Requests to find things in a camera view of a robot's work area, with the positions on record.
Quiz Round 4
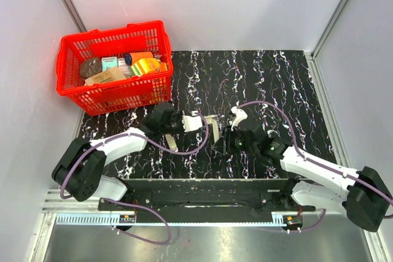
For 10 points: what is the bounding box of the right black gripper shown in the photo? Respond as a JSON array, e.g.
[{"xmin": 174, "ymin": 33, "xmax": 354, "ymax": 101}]
[{"xmin": 212, "ymin": 125, "xmax": 259, "ymax": 156}]

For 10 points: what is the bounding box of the beige stapler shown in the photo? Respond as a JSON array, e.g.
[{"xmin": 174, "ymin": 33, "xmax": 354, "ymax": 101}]
[
  {"xmin": 165, "ymin": 134, "xmax": 178, "ymax": 152},
  {"xmin": 205, "ymin": 115, "xmax": 225, "ymax": 154}
]

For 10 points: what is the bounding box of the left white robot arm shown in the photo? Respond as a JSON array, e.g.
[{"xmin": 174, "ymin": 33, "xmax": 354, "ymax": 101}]
[{"xmin": 52, "ymin": 102, "xmax": 185, "ymax": 210}]

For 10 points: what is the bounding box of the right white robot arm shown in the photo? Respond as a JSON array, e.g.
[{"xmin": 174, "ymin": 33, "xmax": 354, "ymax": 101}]
[{"xmin": 214, "ymin": 122, "xmax": 392, "ymax": 233}]

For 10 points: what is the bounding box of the yellow green juice carton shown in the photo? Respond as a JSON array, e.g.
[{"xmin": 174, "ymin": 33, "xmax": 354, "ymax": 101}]
[{"xmin": 130, "ymin": 58, "xmax": 161, "ymax": 77}]

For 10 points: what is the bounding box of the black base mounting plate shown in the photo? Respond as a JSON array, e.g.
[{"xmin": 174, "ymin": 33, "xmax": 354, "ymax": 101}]
[{"xmin": 98, "ymin": 179, "xmax": 316, "ymax": 223}]

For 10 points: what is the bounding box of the pink white small packet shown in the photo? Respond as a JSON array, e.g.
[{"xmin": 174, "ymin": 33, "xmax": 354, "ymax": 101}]
[{"xmin": 117, "ymin": 58, "xmax": 131, "ymax": 76}]

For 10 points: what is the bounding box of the brown cardboard box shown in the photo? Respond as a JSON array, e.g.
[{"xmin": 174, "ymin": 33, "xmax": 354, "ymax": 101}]
[{"xmin": 85, "ymin": 67, "xmax": 126, "ymax": 86}]

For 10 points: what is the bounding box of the orange cylindrical bottle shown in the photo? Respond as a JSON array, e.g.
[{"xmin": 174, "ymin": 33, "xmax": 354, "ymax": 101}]
[{"xmin": 124, "ymin": 52, "xmax": 154, "ymax": 66}]

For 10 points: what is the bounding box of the red plastic shopping basket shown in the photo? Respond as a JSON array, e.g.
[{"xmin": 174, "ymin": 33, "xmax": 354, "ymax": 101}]
[{"xmin": 55, "ymin": 20, "xmax": 174, "ymax": 116}]

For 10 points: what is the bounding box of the teal white small box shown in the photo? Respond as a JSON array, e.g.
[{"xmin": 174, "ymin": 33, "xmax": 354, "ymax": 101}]
[{"xmin": 101, "ymin": 56, "xmax": 118, "ymax": 71}]

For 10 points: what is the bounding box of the brown round bread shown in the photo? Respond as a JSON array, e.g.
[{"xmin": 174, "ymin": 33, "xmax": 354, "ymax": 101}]
[{"xmin": 79, "ymin": 57, "xmax": 103, "ymax": 79}]

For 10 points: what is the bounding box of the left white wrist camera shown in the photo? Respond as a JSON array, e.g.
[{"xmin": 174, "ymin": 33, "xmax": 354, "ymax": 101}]
[{"xmin": 182, "ymin": 111, "xmax": 203, "ymax": 133}]

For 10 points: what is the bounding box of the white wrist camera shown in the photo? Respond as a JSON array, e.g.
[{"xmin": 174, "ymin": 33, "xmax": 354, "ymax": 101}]
[
  {"xmin": 230, "ymin": 106, "xmax": 247, "ymax": 131},
  {"xmin": 182, "ymin": 111, "xmax": 203, "ymax": 133}
]

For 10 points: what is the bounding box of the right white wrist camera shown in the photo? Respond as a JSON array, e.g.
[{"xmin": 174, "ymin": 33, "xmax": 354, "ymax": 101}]
[{"xmin": 230, "ymin": 106, "xmax": 247, "ymax": 131}]

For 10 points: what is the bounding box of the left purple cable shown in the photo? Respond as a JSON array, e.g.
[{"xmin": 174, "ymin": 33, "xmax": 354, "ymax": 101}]
[{"xmin": 60, "ymin": 112, "xmax": 210, "ymax": 244}]

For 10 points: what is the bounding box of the purple cable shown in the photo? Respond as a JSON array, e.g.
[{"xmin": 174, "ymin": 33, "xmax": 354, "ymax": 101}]
[
  {"xmin": 60, "ymin": 112, "xmax": 210, "ymax": 244},
  {"xmin": 238, "ymin": 100, "xmax": 393, "ymax": 233}
]

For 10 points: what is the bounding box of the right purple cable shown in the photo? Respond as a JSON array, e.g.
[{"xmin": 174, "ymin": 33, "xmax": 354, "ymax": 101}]
[{"xmin": 238, "ymin": 100, "xmax": 393, "ymax": 233}]

